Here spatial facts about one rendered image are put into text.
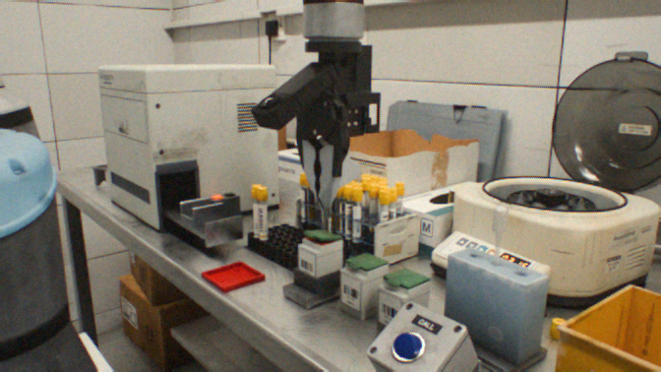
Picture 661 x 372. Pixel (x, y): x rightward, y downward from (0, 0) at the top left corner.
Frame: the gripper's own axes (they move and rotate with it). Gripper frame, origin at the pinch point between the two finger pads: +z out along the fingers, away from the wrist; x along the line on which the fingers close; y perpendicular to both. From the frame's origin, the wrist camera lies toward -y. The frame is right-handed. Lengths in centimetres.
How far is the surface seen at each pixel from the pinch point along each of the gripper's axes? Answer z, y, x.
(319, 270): 8.7, -1.9, -2.0
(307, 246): 6.3, -1.7, 0.7
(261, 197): 3.5, 1.6, 16.7
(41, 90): -6, 2, 169
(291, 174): 12, 36, 55
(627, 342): 9.2, 10.6, -34.7
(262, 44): -22, 57, 99
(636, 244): 6.0, 32.0, -27.9
